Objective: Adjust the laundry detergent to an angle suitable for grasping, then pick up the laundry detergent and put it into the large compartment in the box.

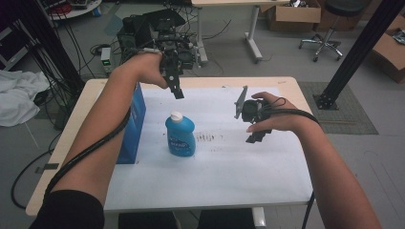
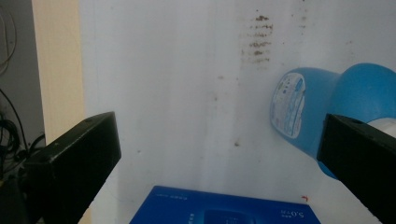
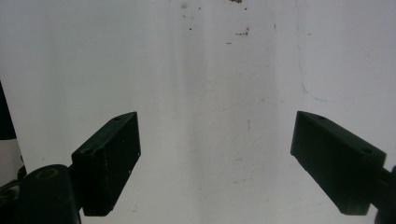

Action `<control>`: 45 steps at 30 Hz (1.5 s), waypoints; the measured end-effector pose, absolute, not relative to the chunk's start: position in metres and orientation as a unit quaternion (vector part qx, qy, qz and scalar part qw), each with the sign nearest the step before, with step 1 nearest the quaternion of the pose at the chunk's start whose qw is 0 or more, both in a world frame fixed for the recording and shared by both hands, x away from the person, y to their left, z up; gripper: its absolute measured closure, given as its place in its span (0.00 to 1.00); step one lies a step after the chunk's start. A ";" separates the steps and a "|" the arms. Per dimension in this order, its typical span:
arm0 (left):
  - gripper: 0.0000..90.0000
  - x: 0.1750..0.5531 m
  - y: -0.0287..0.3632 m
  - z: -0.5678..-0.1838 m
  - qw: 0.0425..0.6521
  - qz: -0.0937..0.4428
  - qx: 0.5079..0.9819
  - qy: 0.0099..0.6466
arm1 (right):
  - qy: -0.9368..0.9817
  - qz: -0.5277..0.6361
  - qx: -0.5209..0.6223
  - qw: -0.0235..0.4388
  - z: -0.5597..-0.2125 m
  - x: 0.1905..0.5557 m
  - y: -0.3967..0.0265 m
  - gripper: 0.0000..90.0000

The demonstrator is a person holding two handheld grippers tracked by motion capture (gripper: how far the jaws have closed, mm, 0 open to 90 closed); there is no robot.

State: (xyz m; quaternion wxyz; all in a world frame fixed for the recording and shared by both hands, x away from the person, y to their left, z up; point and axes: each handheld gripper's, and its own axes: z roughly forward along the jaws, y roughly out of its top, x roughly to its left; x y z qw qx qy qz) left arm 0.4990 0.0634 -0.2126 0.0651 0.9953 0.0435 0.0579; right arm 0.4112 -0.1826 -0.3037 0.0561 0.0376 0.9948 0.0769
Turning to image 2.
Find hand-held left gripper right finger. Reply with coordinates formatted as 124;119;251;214
316;113;396;224

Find blue plastic bottle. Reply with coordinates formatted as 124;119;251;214
269;63;396;180

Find black cables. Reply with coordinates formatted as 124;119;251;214
0;88;47;178

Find blue box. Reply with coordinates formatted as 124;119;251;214
128;185;322;224

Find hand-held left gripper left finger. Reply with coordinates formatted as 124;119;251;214
19;111;122;224

